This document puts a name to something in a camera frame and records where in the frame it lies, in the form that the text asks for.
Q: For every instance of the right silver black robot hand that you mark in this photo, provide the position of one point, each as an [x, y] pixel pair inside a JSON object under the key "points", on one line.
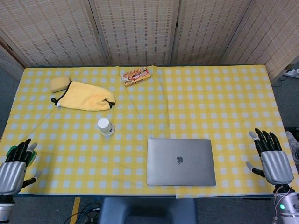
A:
{"points": [[276, 165]]}

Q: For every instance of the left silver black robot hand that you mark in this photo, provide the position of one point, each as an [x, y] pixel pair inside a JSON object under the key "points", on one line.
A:
{"points": [[12, 173]]}

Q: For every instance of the white paper cup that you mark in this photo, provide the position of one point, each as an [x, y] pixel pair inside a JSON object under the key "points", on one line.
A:
{"points": [[104, 123], [110, 133]]}

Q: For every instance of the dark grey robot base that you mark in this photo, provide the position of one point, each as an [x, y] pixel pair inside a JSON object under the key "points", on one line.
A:
{"points": [[147, 211]]}

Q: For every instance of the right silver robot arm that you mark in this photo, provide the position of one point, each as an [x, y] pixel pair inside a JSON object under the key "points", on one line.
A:
{"points": [[288, 205]]}

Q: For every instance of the green plastic box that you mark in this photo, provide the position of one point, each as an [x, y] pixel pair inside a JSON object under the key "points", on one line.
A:
{"points": [[33, 155]]}

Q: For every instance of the grey white bundle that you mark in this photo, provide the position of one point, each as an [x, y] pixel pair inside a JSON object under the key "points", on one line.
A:
{"points": [[293, 141]]}

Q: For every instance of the white power strip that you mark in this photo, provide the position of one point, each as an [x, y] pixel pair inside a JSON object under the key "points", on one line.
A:
{"points": [[293, 72]]}

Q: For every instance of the grey closed laptop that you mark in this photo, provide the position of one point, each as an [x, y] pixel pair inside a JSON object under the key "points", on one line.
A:
{"points": [[181, 162]]}

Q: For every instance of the yellow sponge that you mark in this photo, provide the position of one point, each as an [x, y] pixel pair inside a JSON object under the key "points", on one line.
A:
{"points": [[59, 84]]}

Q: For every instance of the yellow microfibre cloth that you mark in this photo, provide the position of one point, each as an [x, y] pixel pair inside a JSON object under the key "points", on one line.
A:
{"points": [[86, 96]]}

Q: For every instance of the yellow white checked tablecloth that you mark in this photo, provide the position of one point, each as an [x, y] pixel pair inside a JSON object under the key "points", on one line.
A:
{"points": [[187, 105]]}

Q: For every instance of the woven folding screen panel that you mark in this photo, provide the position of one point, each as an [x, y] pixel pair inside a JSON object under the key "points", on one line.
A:
{"points": [[137, 30], [51, 30], [205, 30], [7, 60], [275, 32]]}

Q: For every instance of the orange snack box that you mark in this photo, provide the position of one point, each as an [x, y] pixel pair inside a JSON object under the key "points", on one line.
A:
{"points": [[136, 76]]}

